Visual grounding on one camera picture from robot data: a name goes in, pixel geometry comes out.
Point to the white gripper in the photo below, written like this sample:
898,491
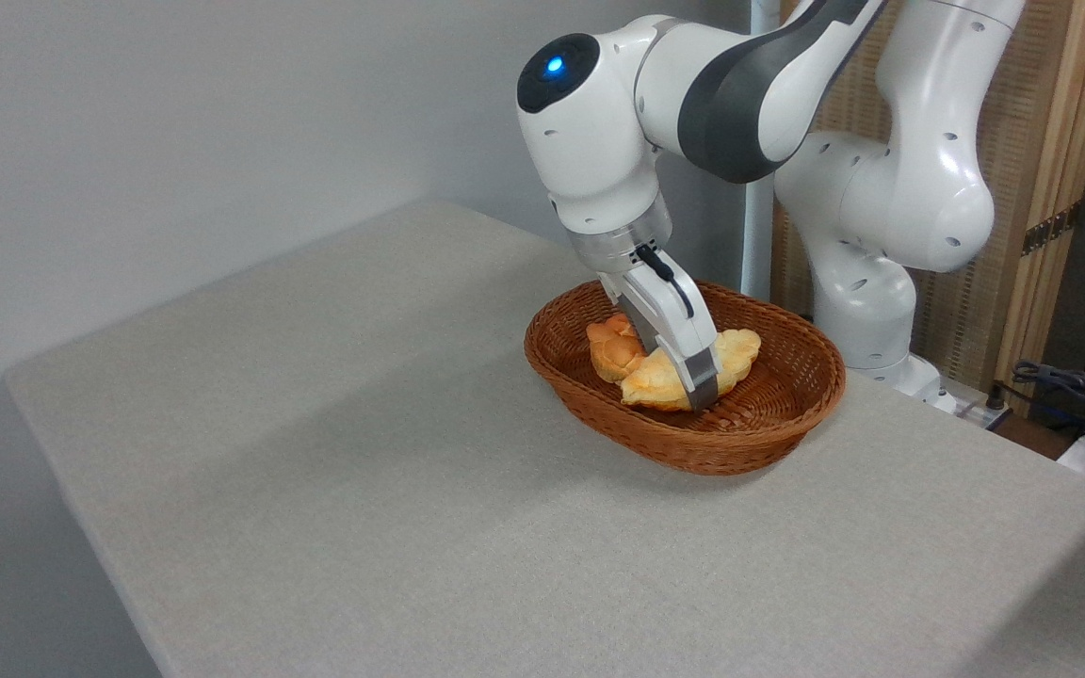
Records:
679,325

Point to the long pale bread loaf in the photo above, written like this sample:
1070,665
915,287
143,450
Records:
660,381

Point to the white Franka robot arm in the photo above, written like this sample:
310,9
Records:
599,141

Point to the round orange bread roll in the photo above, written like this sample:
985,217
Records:
613,353

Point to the brown woven wicker basket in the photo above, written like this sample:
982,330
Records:
769,414

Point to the white vertical pole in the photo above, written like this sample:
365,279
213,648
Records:
757,245

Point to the white power strip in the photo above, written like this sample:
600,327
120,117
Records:
980,410

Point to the metal screen hinge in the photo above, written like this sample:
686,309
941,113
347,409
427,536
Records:
1051,229

